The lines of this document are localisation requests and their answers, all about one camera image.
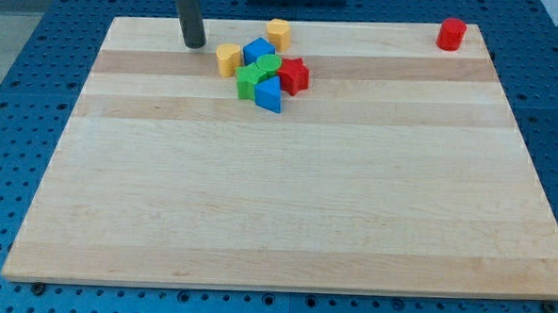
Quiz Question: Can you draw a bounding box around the green star block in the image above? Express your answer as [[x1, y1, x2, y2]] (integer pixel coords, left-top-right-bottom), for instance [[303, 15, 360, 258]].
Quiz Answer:
[[236, 63, 268, 101]]

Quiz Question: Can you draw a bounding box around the blue triangle block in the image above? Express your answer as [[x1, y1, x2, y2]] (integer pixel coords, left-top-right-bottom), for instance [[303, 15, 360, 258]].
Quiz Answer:
[[254, 76, 282, 114]]

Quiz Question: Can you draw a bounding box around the green circle block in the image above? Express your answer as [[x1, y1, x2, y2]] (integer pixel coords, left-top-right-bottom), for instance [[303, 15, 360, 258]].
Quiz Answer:
[[255, 54, 282, 78]]

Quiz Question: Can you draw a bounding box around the yellow hexagon block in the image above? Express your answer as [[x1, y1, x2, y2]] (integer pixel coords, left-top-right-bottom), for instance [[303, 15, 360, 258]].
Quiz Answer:
[[266, 19, 292, 52]]

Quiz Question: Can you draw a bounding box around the light wooden board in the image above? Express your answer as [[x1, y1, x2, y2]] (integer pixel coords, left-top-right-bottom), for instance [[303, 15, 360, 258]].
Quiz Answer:
[[1, 17, 558, 300]]

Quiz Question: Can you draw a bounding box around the blue cube block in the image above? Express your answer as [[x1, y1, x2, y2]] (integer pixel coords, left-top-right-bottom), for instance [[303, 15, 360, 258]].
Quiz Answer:
[[242, 38, 276, 65]]

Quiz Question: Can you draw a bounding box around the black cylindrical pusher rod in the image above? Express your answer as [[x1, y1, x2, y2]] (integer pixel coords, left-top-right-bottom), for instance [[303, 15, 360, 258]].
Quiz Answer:
[[175, 0, 206, 49]]

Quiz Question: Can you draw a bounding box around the red star block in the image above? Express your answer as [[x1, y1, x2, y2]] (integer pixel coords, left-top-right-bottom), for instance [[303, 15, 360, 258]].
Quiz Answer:
[[277, 58, 310, 96]]

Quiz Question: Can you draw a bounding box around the yellow heart block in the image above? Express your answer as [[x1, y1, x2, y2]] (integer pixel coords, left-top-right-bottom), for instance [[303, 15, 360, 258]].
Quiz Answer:
[[216, 43, 242, 77]]

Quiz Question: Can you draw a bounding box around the red cylinder block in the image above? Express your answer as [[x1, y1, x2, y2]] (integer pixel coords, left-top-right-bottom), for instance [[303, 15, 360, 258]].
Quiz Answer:
[[435, 17, 467, 52]]

